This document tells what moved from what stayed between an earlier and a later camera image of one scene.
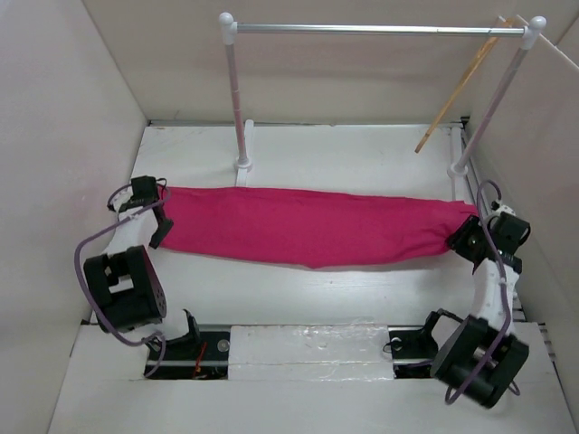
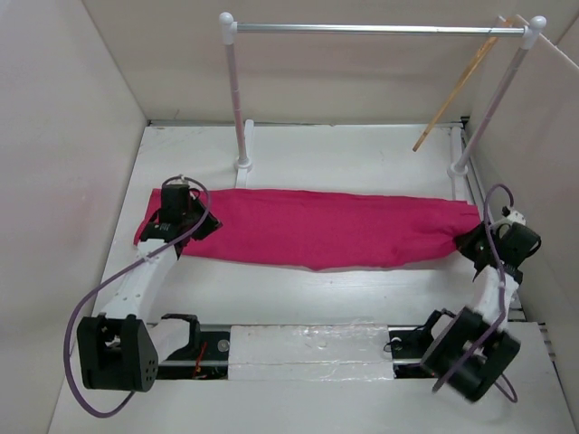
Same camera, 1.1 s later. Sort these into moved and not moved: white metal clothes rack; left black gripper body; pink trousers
Moved: left black gripper body
Not moved: pink trousers; white metal clothes rack
